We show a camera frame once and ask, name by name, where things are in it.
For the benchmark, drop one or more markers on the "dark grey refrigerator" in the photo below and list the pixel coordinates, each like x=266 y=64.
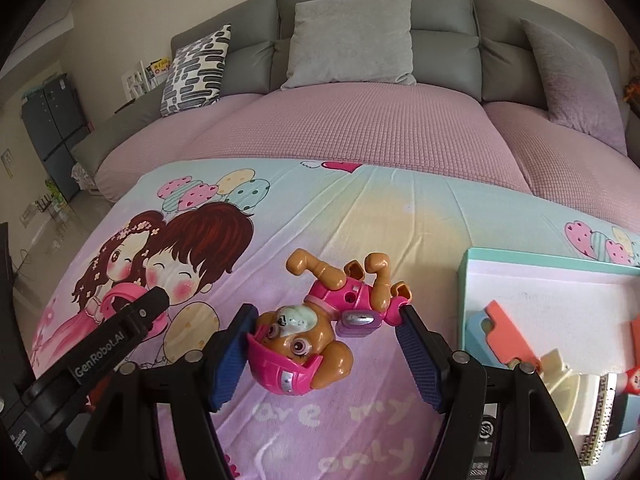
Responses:
x=50 y=135

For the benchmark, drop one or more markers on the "grey purple pillow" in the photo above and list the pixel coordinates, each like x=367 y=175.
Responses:
x=575 y=80

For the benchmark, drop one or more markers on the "yellow books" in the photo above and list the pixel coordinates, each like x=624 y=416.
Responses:
x=160 y=66

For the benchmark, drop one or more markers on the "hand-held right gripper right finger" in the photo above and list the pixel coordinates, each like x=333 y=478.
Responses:
x=420 y=362

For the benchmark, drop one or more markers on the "black plug charger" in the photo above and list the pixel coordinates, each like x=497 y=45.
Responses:
x=627 y=417

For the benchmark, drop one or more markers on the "teal cardboard box lid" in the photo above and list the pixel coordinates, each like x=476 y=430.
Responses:
x=550 y=280

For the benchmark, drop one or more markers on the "small red tube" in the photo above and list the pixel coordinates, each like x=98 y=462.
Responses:
x=634 y=360

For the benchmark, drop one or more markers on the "white rack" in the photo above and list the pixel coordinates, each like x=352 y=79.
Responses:
x=132 y=82

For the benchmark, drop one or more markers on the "black car key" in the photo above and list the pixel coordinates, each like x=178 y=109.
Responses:
x=484 y=430

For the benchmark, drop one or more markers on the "orange blue plastic case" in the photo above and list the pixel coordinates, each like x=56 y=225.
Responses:
x=505 y=325

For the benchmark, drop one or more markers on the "gold black patterned lighter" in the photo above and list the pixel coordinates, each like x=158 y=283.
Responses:
x=600 y=410

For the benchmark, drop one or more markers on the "light grey pillow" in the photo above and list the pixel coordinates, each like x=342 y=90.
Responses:
x=350 y=40

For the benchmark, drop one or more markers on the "brown pink dog toy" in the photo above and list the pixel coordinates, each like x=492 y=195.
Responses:
x=300 y=350

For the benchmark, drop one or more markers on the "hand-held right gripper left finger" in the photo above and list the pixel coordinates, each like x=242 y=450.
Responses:
x=232 y=360

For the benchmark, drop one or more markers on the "printed cartoon blanket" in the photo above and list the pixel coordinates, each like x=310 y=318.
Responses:
x=400 y=220

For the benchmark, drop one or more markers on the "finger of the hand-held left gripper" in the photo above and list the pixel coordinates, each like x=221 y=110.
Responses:
x=147 y=310

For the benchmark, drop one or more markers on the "white hair claw clip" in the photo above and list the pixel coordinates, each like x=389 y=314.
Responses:
x=560 y=380

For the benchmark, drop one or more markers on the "black white patterned pillow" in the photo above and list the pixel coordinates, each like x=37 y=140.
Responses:
x=195 y=70

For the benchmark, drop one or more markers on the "grey sofa with pink cover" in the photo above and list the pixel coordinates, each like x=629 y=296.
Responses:
x=350 y=130

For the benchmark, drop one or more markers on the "pink toy watch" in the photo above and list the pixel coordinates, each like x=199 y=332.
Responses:
x=117 y=297

